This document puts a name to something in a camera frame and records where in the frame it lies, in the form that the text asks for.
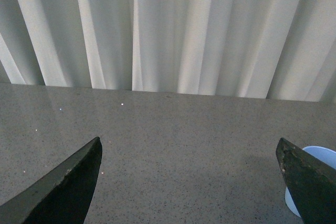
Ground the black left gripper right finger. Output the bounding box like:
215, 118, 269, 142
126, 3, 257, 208
276, 138, 335, 223

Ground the white pleated curtain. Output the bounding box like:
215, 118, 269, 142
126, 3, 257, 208
1, 0, 335, 102

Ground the light blue plastic cup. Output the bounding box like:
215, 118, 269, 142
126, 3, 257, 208
285, 146, 335, 218

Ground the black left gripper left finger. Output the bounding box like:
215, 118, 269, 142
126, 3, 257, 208
1, 137, 102, 223

